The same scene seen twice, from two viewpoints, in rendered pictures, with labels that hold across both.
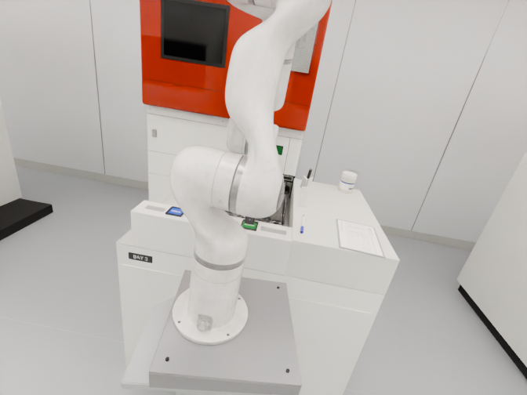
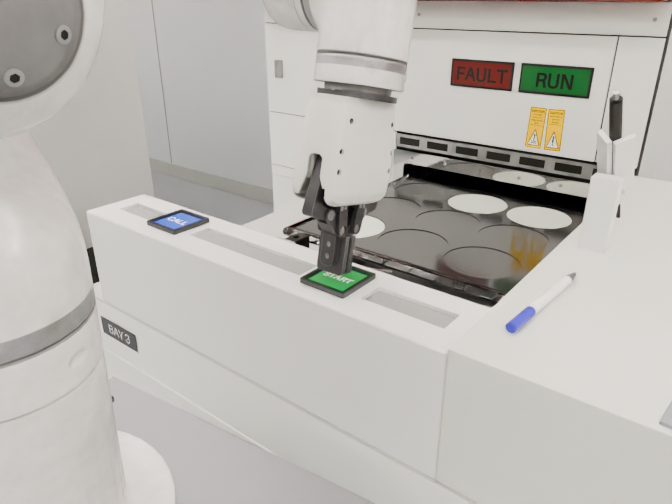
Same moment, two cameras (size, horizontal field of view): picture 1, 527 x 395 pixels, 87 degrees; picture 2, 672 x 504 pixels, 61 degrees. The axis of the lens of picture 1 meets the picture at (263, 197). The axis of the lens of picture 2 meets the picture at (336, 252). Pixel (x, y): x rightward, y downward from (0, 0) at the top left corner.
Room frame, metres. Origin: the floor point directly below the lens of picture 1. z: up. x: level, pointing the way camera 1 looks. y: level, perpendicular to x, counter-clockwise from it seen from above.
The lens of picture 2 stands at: (0.41, -0.27, 1.23)
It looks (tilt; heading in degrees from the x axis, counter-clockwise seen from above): 24 degrees down; 35
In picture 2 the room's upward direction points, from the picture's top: straight up
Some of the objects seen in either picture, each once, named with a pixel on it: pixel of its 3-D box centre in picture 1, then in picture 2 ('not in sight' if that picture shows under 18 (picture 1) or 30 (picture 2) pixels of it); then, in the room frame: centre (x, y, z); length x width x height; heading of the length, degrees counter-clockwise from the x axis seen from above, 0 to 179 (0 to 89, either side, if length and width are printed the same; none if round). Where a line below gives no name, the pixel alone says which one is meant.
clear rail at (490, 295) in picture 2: (240, 215); (385, 262); (1.02, 0.08, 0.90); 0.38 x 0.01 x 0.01; 87
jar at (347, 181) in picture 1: (347, 182); not in sight; (1.33, -0.40, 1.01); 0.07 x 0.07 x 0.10
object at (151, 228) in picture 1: (212, 236); (255, 303); (0.84, 0.16, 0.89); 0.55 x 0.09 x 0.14; 87
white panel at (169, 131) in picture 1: (221, 154); (419, 110); (1.43, 0.26, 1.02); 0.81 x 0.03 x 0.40; 87
